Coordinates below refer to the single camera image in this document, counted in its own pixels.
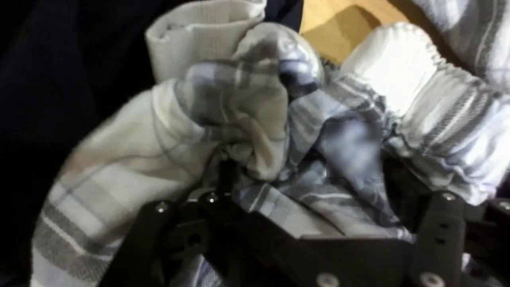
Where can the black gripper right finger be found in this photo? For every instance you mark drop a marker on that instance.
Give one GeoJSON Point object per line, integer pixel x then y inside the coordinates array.
{"type": "Point", "coordinates": [455, 244]}

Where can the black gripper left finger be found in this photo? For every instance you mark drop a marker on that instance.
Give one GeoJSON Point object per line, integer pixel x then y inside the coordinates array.
{"type": "Point", "coordinates": [167, 234]}

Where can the blue plaid pajama pants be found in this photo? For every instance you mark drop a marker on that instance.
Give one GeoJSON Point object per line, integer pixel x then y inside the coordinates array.
{"type": "Point", "coordinates": [307, 137]}

